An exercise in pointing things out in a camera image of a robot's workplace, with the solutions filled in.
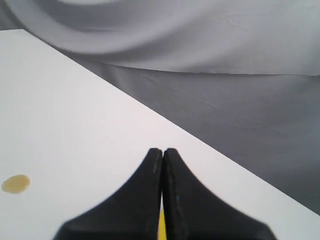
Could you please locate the yellow sponge block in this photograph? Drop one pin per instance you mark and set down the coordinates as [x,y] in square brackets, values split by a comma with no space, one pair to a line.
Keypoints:
[161,235]

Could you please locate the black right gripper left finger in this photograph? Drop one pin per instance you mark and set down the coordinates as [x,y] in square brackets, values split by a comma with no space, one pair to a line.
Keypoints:
[131,213]

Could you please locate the grey backdrop cloth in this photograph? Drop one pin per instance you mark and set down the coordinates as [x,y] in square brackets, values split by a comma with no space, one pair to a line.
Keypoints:
[243,76]

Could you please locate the orange liquid spill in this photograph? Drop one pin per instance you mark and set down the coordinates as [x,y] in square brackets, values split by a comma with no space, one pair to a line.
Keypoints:
[16,184]

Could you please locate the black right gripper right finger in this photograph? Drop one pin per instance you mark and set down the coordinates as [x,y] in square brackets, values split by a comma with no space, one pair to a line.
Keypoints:
[193,212]

